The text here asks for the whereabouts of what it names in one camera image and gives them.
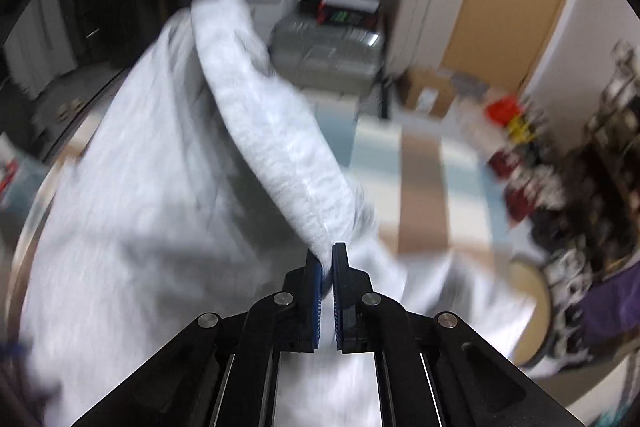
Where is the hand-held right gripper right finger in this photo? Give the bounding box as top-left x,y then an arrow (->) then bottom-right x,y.
331,242 -> 586,427

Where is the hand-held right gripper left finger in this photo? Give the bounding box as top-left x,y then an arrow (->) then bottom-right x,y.
70,252 -> 331,427

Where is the light grey sweatshirt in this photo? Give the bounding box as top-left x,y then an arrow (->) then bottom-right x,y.
20,0 -> 541,427

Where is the pile of loose shoes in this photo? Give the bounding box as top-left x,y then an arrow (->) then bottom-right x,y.
480,107 -> 566,228

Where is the small brown cardboard box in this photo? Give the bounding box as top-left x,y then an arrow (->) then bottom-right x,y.
400,69 -> 458,118

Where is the small silver suitcase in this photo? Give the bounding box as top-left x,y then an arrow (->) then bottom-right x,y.
270,14 -> 386,95

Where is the red plastic bag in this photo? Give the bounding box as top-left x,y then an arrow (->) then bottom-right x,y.
484,96 -> 526,125

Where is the purple plastic bag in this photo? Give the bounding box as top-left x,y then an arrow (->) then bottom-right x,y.
582,274 -> 640,348

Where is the wooden shoe rack with shoes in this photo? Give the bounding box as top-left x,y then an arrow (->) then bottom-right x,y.
575,47 -> 640,258

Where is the black shoe box red label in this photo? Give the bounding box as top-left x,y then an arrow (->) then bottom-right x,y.
297,0 -> 383,30

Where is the large white suitcase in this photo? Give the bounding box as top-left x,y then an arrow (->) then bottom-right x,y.
385,0 -> 473,78

